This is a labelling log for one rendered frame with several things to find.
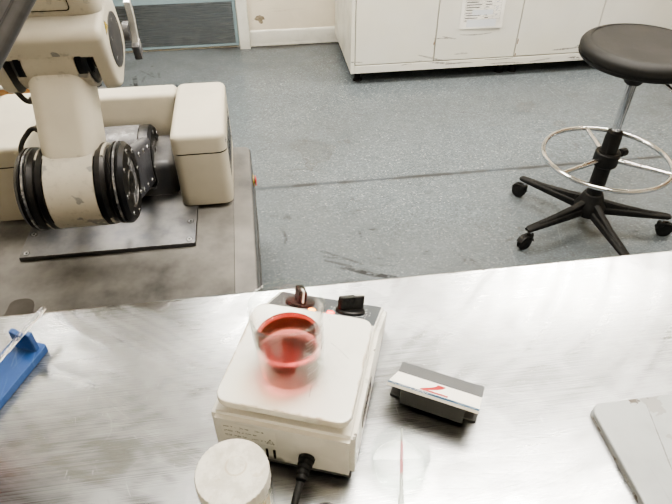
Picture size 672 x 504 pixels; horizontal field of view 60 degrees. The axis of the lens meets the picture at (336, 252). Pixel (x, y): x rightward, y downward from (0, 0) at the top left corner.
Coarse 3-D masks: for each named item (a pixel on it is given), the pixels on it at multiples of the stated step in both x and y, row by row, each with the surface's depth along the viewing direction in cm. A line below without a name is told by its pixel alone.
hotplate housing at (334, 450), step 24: (384, 312) 66; (360, 384) 53; (216, 408) 51; (360, 408) 52; (216, 432) 53; (240, 432) 51; (264, 432) 51; (288, 432) 50; (312, 432) 50; (336, 432) 49; (360, 432) 53; (288, 456) 52; (312, 456) 51; (336, 456) 51
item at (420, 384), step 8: (400, 376) 60; (408, 376) 61; (408, 384) 58; (416, 384) 58; (424, 384) 59; (432, 384) 60; (432, 392) 57; (440, 392) 58; (448, 392) 58; (456, 392) 59; (456, 400) 56; (464, 400) 57; (472, 400) 57
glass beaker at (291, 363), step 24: (264, 288) 49; (288, 288) 50; (312, 288) 49; (264, 312) 50; (312, 312) 50; (264, 336) 44; (288, 336) 45; (312, 336) 46; (264, 360) 48; (288, 360) 47; (312, 360) 48; (264, 384) 50; (288, 384) 49; (312, 384) 50
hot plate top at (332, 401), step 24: (336, 336) 55; (360, 336) 55; (240, 360) 53; (336, 360) 53; (360, 360) 53; (240, 384) 51; (336, 384) 51; (240, 408) 50; (264, 408) 49; (288, 408) 49; (312, 408) 49; (336, 408) 49
